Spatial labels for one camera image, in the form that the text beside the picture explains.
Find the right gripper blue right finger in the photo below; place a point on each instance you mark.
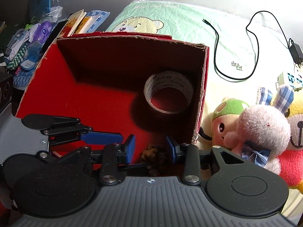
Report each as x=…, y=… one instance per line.
x=186, y=157

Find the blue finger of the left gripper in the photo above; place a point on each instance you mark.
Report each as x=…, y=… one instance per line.
x=85, y=134

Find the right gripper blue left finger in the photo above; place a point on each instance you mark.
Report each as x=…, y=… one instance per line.
x=115, y=158

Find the brown wooden gourd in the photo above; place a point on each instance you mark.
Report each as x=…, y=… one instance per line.
x=157, y=156

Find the red cardboard box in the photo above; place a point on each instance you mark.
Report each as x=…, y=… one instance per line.
x=100, y=79

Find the green cap plush doll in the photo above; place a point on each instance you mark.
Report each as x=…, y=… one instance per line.
x=222, y=120

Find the black speaker box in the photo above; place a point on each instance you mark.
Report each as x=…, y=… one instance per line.
x=6, y=86

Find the blue checkered towel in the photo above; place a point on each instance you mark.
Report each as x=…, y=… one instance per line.
x=22, y=78

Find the green white striped cloth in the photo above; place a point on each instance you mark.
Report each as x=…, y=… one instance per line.
x=16, y=50

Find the pink plush bunny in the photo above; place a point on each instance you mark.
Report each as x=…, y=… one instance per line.
x=262, y=131

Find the packing tape roll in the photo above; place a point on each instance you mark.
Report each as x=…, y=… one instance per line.
x=168, y=92

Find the blue slipper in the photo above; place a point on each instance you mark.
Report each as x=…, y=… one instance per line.
x=33, y=56

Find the yellow bear plush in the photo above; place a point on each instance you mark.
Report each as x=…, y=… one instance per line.
x=291, y=159

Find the blue plastic bag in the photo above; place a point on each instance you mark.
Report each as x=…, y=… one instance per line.
x=45, y=10

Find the green bear pillow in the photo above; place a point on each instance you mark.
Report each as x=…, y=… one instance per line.
x=230, y=47

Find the black power adapter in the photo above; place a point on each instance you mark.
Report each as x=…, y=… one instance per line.
x=296, y=52

